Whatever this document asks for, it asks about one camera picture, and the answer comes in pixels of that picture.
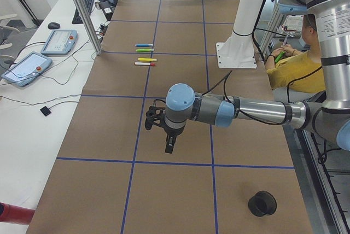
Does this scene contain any yellow marker pen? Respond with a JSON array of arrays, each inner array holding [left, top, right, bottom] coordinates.
[[137, 57, 157, 62]]

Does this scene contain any person in yellow shirt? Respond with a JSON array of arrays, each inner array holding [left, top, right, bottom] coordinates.
[[265, 14, 325, 93]]

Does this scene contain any teach pendant far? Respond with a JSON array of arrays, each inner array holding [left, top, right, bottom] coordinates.
[[40, 30, 78, 56]]

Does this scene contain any black computer mouse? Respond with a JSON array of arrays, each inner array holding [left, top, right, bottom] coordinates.
[[48, 22, 60, 30]]

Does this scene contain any green handled reacher stick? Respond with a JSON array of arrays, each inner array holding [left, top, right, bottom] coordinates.
[[275, 35, 288, 63]]

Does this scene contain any black keyboard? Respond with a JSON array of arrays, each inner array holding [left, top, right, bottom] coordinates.
[[72, 0, 95, 25]]

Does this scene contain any red marker pen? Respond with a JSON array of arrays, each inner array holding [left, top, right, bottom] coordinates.
[[134, 62, 156, 67]]

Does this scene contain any blue marker pen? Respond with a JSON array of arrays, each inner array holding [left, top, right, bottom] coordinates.
[[135, 44, 154, 48]]

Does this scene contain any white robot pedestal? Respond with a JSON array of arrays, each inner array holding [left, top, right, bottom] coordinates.
[[216, 0, 265, 69]]

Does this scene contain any teach pendant near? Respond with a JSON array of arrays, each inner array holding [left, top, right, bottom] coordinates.
[[1, 52, 53, 87]]

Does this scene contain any red fire extinguisher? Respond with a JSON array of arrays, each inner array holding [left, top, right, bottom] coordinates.
[[1, 203, 35, 225]]

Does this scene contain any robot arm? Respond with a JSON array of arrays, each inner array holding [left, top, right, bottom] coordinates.
[[161, 0, 349, 153]]

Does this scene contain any aluminium frame post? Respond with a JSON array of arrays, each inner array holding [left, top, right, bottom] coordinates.
[[73, 0, 102, 55]]

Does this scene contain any small black puck sensor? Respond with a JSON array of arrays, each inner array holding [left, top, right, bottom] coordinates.
[[40, 106, 51, 116]]

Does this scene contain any green marker pen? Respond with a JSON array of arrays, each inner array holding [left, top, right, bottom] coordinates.
[[135, 48, 154, 52]]

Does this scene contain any black mesh cup near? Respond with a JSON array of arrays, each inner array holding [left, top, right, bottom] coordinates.
[[248, 191, 277, 217]]

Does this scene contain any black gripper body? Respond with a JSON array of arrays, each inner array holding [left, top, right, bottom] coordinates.
[[164, 126, 183, 142]]

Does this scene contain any teach pendant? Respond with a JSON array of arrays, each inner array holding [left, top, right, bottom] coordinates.
[[40, 30, 78, 56], [1, 52, 53, 87]]

